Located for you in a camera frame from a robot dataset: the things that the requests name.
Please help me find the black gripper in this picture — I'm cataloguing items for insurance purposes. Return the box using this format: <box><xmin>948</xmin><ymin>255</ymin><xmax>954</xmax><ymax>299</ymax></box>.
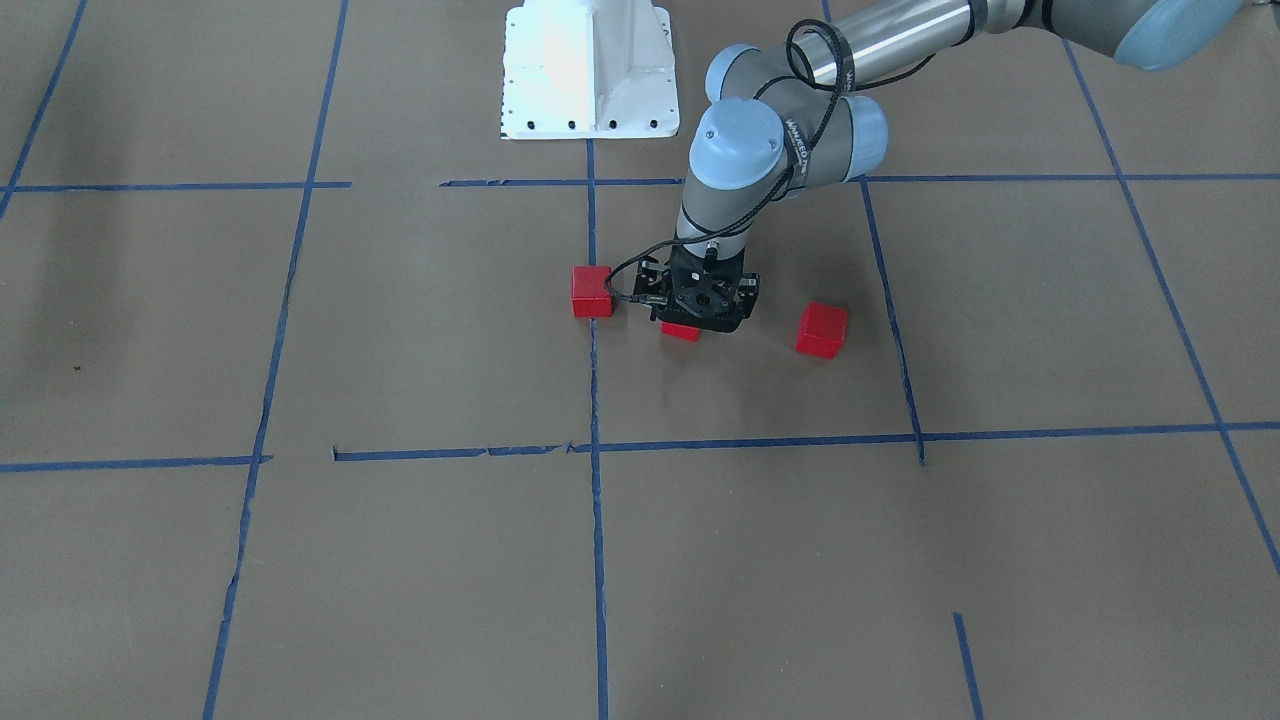
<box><xmin>634</xmin><ymin>246</ymin><xmax>760</xmax><ymax>333</ymax></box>

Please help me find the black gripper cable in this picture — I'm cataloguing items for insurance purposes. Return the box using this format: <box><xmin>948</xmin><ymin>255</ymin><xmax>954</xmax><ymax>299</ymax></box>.
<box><xmin>604</xmin><ymin>18</ymin><xmax>936</xmax><ymax>304</ymax></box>

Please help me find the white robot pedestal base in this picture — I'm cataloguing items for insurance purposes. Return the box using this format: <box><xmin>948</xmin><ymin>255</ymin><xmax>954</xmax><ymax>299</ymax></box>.
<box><xmin>500</xmin><ymin>1</ymin><xmax>681</xmax><ymax>141</ymax></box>

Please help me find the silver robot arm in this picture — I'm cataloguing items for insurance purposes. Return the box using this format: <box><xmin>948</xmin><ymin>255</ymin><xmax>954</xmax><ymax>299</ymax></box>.
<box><xmin>605</xmin><ymin>1</ymin><xmax>1240</xmax><ymax>333</ymax></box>

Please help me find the red cube block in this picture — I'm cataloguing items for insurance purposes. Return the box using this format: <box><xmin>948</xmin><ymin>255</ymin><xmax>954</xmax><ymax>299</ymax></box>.
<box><xmin>660</xmin><ymin>322</ymin><xmax>701</xmax><ymax>342</ymax></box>
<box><xmin>794</xmin><ymin>302</ymin><xmax>850</xmax><ymax>360</ymax></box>
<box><xmin>570</xmin><ymin>265</ymin><xmax>614</xmax><ymax>319</ymax></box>

